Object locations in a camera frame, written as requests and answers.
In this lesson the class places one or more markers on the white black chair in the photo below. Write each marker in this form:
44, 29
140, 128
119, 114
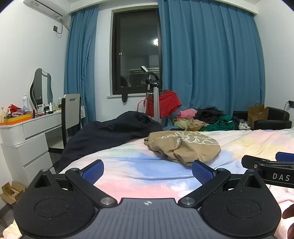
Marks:
70, 119

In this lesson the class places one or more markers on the wavy vanity mirror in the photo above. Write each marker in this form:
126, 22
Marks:
40, 92

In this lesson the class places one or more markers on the black sofa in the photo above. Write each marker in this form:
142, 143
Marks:
277, 119

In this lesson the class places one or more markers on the white air conditioner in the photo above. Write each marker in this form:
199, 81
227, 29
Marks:
56, 9

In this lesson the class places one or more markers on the silver tripod stand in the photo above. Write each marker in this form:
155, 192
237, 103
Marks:
152, 92

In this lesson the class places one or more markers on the white vanity desk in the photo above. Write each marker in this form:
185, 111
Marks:
27, 146

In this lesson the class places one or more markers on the white spray bottle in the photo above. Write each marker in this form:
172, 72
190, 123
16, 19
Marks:
25, 107

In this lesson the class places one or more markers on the tan printed t-shirt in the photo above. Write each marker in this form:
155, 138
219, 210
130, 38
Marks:
183, 146

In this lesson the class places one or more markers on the brown paper bag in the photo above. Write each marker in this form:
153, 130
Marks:
256, 113

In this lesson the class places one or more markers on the cardboard box on floor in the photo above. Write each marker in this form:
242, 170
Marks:
11, 193

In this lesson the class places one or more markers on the pink clothes hanger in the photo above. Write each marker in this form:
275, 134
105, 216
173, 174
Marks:
142, 106

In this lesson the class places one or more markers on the red t-shirt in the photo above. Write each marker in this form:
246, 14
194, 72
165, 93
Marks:
169, 103

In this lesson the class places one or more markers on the dark window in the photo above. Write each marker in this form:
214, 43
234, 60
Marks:
136, 42

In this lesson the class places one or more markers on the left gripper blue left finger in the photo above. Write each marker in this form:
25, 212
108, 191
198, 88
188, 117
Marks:
83, 181

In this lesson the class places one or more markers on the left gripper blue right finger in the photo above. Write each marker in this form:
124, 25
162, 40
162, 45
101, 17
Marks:
211, 181

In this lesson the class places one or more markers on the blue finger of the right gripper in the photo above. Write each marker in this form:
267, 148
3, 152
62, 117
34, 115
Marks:
284, 157
267, 166

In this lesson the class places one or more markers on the orange tray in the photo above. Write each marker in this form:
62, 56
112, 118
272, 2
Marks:
16, 120

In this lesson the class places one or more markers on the blue right curtain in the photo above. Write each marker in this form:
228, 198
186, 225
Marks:
212, 55

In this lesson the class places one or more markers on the pink folded garment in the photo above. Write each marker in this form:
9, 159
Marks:
186, 114

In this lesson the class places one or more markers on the green garment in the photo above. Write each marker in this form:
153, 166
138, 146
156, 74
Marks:
225, 123

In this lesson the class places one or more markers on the dark navy garment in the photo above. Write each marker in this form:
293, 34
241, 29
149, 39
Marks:
97, 136

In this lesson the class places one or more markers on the blue curtain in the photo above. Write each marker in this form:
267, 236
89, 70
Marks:
80, 59
212, 55

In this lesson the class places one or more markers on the blue left curtain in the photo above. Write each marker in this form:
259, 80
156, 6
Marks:
80, 59

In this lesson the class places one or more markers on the beige patterned garment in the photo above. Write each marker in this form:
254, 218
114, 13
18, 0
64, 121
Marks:
189, 124

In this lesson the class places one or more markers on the black garment pile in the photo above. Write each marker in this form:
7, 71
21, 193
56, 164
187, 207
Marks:
208, 115

